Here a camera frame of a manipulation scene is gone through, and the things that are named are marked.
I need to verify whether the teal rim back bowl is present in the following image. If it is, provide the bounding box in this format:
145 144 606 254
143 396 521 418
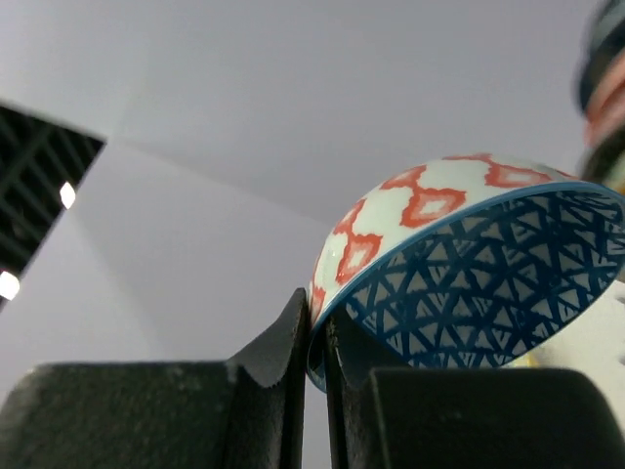
576 0 624 113

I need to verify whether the dark rim bowl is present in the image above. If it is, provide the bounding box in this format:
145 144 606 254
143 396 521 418
581 128 624 194

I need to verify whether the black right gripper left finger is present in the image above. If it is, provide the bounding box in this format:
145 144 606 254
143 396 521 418
1 288 309 469

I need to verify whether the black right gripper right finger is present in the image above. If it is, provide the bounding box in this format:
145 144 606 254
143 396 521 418
324 311 624 469

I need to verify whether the pink rim bowl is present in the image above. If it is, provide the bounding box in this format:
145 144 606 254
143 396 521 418
585 55 624 147

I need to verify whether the blue triangle pattern bowl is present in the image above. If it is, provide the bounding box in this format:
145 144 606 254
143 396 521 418
307 152 624 389

